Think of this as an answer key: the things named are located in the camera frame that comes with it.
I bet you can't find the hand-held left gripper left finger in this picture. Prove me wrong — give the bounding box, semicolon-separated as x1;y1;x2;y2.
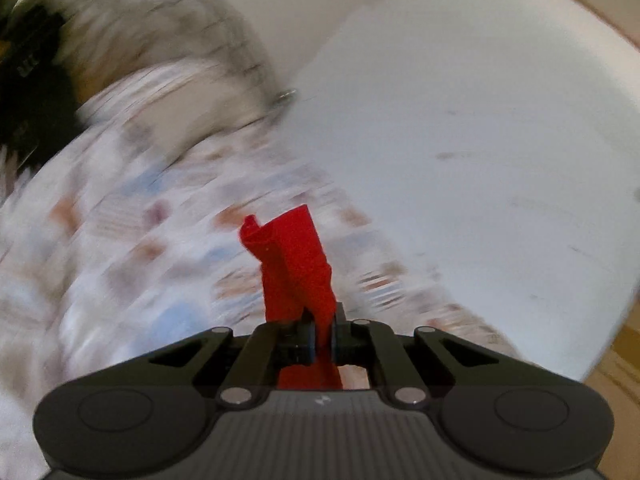
122;319;317;406

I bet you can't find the red cloth garment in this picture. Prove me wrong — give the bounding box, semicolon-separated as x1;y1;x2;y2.
239;205;346;391

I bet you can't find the metal bed headboard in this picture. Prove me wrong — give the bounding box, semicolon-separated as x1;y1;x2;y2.
10;0;297;128

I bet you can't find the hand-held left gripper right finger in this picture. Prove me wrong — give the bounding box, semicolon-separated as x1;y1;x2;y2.
331;301;522;406

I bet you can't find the dark object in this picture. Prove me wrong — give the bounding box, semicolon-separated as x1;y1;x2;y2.
0;5;83;166

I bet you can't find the printed patterned duvet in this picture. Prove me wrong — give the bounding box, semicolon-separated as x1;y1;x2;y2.
0;57;526;480

